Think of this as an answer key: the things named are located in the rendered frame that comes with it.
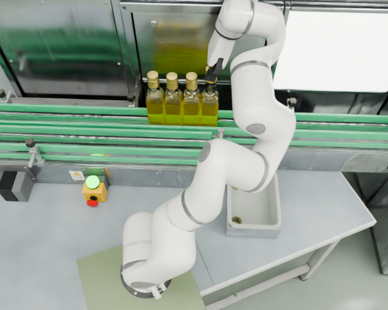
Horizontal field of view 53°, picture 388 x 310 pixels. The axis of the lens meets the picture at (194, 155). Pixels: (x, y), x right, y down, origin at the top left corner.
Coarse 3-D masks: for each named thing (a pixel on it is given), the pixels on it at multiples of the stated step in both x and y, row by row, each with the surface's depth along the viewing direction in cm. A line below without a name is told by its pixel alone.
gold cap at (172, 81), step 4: (172, 72) 116; (168, 76) 115; (172, 76) 115; (176, 76) 115; (168, 80) 115; (172, 80) 114; (176, 80) 115; (168, 84) 116; (172, 84) 116; (176, 84) 117; (168, 88) 118; (172, 88) 117; (176, 88) 118
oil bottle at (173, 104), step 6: (180, 90) 122; (168, 96) 120; (174, 96) 120; (180, 96) 121; (168, 102) 121; (174, 102) 121; (180, 102) 121; (168, 108) 123; (174, 108) 123; (180, 108) 123; (168, 114) 126; (174, 114) 125; (180, 114) 125; (168, 120) 128; (174, 120) 128; (180, 120) 128
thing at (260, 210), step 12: (276, 180) 132; (228, 192) 129; (240, 192) 137; (264, 192) 137; (276, 192) 129; (228, 204) 127; (240, 204) 135; (252, 204) 135; (264, 204) 135; (276, 204) 127; (228, 216) 124; (240, 216) 132; (252, 216) 132; (264, 216) 132; (276, 216) 126; (252, 228) 123; (264, 228) 123; (276, 228) 123
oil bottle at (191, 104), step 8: (184, 96) 121; (192, 96) 120; (200, 96) 123; (184, 104) 122; (192, 104) 121; (200, 104) 127; (184, 112) 125; (192, 112) 125; (184, 120) 128; (192, 120) 128
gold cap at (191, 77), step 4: (192, 72) 116; (188, 76) 115; (192, 76) 115; (196, 76) 115; (188, 80) 115; (192, 80) 114; (196, 80) 116; (188, 84) 116; (192, 84) 116; (196, 84) 117; (188, 88) 117; (192, 88) 117
